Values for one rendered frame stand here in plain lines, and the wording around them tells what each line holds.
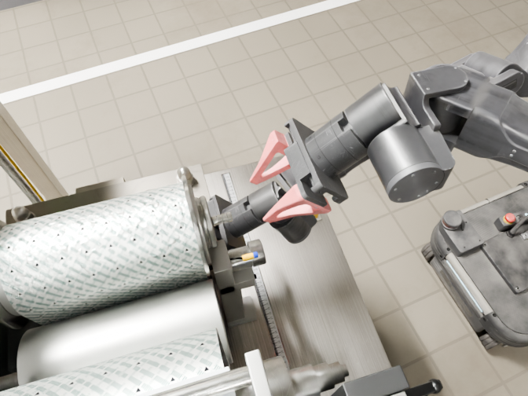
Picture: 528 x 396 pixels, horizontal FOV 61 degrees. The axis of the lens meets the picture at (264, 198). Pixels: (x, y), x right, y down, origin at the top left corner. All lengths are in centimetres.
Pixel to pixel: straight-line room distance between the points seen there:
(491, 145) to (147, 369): 40
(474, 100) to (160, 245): 39
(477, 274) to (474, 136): 136
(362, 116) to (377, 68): 223
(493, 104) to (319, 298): 58
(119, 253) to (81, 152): 186
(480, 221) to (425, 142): 150
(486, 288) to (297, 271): 101
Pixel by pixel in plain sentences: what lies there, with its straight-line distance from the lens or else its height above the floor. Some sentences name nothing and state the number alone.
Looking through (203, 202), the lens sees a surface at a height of 129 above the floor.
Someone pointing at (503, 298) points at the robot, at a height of 24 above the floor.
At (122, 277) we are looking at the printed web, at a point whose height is 127.
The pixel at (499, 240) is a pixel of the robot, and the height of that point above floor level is 26.
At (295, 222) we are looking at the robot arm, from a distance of 78.
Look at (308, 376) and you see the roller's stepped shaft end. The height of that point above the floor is 135.
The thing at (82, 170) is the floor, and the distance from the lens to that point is 236.
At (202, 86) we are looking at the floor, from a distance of 257.
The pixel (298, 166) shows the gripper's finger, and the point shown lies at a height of 140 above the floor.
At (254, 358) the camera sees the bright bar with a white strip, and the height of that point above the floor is 146.
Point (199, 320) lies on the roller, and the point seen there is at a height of 123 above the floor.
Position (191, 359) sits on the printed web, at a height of 140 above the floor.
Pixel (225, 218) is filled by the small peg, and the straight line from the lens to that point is 61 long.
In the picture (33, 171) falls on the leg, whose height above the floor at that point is 51.
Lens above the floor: 181
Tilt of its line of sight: 59 degrees down
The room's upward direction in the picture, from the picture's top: straight up
